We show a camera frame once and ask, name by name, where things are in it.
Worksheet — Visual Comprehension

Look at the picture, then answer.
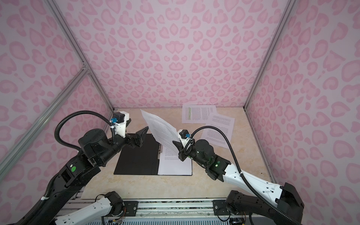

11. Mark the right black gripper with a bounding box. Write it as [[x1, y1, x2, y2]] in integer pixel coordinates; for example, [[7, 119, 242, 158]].
[[172, 140, 209, 167]]

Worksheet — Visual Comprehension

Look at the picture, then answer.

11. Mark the printed paper sheet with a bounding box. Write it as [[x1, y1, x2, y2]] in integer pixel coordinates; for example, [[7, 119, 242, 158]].
[[157, 146, 193, 176]]

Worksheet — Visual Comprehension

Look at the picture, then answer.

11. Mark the blue black file folder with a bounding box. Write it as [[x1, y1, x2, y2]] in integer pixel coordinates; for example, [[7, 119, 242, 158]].
[[113, 134, 163, 175]]

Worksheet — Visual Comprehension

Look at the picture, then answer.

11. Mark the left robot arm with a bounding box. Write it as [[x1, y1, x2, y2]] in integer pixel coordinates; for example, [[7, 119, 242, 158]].
[[17, 127, 149, 225]]

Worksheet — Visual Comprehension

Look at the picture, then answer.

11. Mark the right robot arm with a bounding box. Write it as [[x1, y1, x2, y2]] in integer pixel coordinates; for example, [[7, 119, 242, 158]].
[[173, 139, 304, 225]]

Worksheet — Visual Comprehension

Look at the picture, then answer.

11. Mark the green highlighted paper sheet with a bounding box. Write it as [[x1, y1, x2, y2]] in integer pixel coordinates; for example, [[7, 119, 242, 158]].
[[182, 105, 217, 124]]

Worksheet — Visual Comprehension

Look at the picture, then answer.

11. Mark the left diagonal aluminium strut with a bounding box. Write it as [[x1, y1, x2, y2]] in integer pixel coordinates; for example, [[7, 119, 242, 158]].
[[1, 66, 89, 181]]

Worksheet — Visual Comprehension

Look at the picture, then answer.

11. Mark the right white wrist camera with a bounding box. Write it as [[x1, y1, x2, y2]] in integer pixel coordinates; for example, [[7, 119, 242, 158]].
[[178, 129, 190, 148]]

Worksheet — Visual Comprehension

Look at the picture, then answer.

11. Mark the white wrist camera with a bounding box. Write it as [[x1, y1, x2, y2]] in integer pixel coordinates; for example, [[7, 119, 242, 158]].
[[178, 129, 190, 148], [110, 111, 131, 138]]

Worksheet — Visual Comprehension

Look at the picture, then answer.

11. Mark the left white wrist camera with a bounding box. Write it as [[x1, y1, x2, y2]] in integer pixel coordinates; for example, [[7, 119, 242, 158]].
[[110, 111, 131, 138]]

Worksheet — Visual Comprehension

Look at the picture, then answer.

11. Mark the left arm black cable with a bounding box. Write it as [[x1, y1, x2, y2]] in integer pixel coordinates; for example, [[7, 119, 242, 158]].
[[54, 110, 113, 151]]

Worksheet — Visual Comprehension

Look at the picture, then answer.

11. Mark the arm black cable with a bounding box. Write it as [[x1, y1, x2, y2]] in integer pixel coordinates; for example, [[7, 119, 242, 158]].
[[185, 126, 303, 225], [54, 110, 113, 151]]

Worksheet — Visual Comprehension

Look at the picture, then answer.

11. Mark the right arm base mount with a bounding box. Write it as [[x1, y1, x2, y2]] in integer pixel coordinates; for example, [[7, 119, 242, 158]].
[[212, 198, 254, 218]]

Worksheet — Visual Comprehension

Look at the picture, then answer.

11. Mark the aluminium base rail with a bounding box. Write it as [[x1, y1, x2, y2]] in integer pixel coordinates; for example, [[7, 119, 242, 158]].
[[56, 197, 299, 225]]

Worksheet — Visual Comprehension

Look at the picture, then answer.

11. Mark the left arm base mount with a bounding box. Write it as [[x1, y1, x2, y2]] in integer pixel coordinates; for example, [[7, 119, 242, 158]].
[[95, 191, 139, 217]]

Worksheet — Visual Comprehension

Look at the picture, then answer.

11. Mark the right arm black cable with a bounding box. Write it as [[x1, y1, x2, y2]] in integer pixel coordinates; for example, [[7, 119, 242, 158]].
[[185, 126, 303, 225]]

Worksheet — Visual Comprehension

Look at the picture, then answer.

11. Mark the left corner aluminium post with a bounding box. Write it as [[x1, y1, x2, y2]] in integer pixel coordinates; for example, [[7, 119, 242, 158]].
[[44, 0, 115, 112]]

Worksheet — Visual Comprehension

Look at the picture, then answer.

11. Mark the corner aluminium post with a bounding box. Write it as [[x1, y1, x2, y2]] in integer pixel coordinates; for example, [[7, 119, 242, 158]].
[[44, 0, 115, 112], [243, 0, 299, 111]]

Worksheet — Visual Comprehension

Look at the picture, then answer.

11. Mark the right corner aluminium post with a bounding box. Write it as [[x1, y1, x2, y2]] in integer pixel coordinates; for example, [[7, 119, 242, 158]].
[[243, 0, 299, 111]]

